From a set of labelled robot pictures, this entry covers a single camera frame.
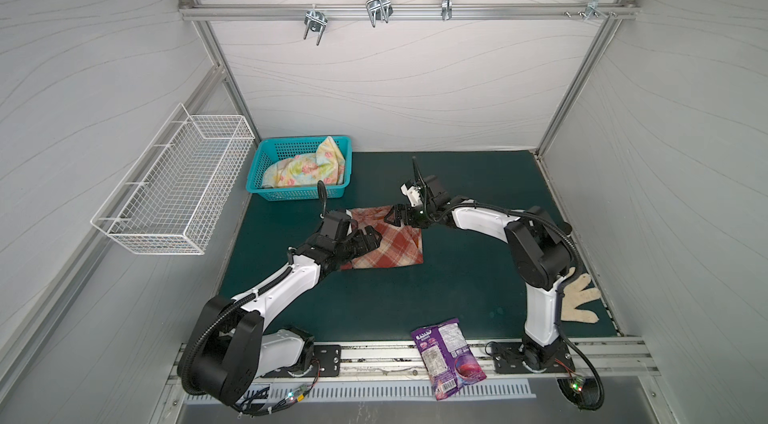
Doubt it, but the red plaid skirt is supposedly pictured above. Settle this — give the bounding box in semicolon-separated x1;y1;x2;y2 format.
341;206;424;270

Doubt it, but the floral yellow skirt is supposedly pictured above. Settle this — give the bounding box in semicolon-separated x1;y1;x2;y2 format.
261;136;346;189

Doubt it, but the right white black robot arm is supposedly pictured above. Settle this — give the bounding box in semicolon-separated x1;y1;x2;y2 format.
385;176;580;348

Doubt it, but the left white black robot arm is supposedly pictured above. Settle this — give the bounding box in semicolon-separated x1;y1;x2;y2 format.
177;211;382;406

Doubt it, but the teal plastic basket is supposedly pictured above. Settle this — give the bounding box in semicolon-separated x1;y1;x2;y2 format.
246;135;353;201

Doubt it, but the purple snack bag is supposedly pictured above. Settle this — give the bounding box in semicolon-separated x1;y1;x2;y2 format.
411;318;487;401

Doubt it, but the beige work glove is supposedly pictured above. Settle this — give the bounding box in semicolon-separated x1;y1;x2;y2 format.
560;272;602;324

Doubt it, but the small metal hook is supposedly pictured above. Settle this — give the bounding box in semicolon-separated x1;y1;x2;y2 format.
441;0;453;21

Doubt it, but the middle metal hook clamp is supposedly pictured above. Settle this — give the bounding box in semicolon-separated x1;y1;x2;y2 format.
365;0;393;28

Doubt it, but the metal hook clamp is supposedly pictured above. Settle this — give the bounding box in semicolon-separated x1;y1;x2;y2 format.
365;0;393;28
303;9;328;46

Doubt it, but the left metal hook clamp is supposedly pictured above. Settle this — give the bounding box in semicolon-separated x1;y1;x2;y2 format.
303;9;328;46

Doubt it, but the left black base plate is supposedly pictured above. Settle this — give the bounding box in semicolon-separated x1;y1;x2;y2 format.
263;344;342;378

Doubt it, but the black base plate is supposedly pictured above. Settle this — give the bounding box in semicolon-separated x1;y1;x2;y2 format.
484;341;575;375
263;344;342;378

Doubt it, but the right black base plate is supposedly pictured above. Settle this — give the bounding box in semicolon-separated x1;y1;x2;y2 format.
484;341;575;375

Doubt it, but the white wire basket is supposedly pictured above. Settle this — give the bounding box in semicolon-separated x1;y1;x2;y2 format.
90;104;255;256

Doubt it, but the left base cable bundle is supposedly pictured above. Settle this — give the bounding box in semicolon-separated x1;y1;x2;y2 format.
230;363;322;417

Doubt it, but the base cable bundle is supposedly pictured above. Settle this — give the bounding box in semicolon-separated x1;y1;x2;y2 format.
230;363;322;417
556;333;606;412

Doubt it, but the horizontal aluminium rail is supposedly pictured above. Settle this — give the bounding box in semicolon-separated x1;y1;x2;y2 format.
179;2;641;22

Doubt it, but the right base cable bundle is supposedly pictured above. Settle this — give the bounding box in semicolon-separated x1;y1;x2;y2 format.
556;333;606;412

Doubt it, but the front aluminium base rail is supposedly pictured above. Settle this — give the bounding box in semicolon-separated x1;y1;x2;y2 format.
166;336;660;386

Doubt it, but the right metal bracket clamp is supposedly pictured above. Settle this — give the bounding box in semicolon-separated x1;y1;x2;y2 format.
564;0;618;21

